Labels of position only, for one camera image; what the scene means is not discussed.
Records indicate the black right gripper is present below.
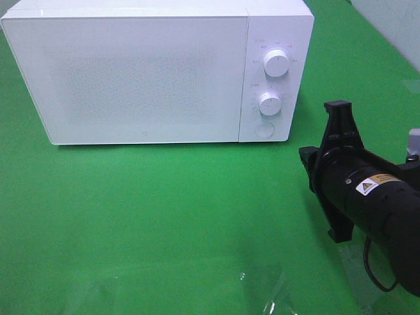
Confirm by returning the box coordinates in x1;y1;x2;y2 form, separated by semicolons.
308;100;363;242

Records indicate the white microwave oven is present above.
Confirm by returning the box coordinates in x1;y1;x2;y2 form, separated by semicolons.
1;1;314;145

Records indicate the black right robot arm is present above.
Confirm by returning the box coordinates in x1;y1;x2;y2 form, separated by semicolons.
299;100;419;296

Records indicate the clear plastic tape patch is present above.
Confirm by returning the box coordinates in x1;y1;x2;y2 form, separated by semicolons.
238;261;297;314

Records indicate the green table cloth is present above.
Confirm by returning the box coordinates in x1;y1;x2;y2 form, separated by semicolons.
1;1;419;314

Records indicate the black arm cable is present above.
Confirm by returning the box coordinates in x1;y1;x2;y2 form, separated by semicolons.
363;236;400;292

